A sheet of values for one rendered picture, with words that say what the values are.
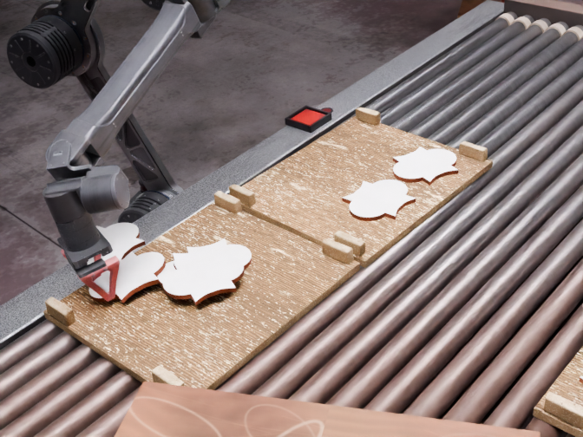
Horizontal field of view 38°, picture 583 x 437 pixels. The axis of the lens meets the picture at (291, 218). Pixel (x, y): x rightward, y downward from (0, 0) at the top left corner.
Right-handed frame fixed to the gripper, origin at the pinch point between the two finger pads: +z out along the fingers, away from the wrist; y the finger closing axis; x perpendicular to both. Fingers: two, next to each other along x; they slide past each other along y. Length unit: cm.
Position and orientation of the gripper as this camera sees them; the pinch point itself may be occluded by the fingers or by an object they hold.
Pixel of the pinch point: (101, 285)
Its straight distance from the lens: 146.8
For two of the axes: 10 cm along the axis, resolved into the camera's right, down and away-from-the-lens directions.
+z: 2.3, 8.3, 5.1
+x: -8.4, 4.3, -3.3
